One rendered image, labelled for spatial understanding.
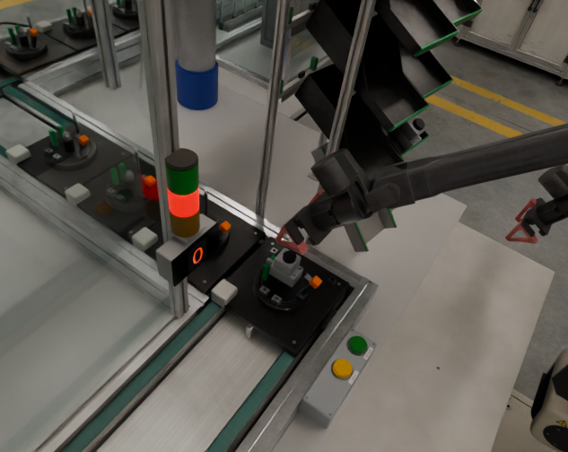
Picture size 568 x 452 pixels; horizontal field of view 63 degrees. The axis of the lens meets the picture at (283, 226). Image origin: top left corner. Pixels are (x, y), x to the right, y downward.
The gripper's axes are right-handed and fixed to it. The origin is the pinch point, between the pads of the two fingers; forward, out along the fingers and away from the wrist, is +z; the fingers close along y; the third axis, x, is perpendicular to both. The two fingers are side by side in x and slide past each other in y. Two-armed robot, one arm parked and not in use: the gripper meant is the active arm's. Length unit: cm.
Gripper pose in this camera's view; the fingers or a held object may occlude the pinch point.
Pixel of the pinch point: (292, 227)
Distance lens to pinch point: 95.4
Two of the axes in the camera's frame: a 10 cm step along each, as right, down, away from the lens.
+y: -5.7, 5.4, -6.1
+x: 5.5, 8.1, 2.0
